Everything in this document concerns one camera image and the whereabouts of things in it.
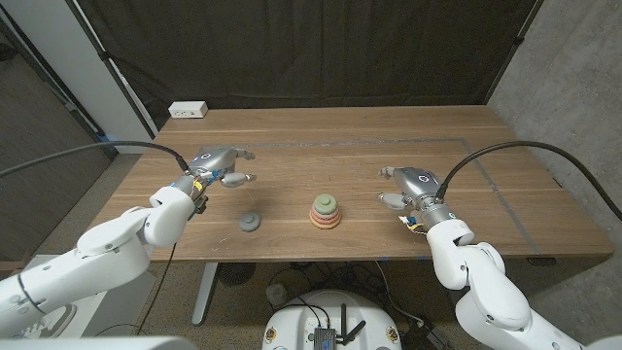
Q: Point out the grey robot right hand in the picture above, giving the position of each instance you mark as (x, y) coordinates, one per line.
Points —
(418, 185)

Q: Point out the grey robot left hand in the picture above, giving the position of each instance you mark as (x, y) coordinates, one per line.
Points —
(214, 160)

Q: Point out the grey toy disc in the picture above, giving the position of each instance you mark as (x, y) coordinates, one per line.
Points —
(250, 221)

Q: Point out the green toy disc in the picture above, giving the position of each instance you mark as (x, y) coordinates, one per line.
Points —
(324, 204)

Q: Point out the coral red toy disc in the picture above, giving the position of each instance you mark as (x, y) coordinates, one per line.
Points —
(324, 223)

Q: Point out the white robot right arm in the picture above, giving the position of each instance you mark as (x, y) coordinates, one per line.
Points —
(486, 291)

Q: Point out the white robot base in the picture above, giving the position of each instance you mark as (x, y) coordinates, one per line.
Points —
(301, 321)

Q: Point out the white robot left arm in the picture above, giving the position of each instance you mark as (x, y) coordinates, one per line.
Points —
(92, 262)

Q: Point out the orange toy disc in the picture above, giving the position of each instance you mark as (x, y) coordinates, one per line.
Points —
(324, 228)

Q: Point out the white power strip box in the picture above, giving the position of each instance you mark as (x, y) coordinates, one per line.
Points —
(188, 109)

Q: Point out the grey tape outline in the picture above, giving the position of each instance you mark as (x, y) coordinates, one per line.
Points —
(340, 142)

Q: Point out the small black floor fan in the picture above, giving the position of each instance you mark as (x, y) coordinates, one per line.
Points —
(235, 273)

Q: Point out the white table leg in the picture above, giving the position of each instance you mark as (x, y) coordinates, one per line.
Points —
(204, 296)

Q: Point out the round grey floor object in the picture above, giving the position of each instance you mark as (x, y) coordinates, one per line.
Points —
(277, 294)

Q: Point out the black backdrop curtain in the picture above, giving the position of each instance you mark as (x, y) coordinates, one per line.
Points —
(311, 48)

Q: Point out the black backdrop stand pole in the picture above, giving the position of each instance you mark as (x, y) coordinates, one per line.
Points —
(104, 56)
(519, 39)

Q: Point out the black power adapter box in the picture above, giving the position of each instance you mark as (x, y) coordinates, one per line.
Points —
(423, 336)

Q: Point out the white floor platform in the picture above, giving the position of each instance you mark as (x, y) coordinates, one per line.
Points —
(131, 301)

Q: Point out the grey router with black antennas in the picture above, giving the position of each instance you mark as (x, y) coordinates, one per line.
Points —
(324, 338)

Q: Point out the white robot torso edge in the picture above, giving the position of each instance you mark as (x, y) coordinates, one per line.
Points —
(97, 345)

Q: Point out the grey and white shoe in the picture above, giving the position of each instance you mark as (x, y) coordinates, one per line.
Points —
(51, 322)

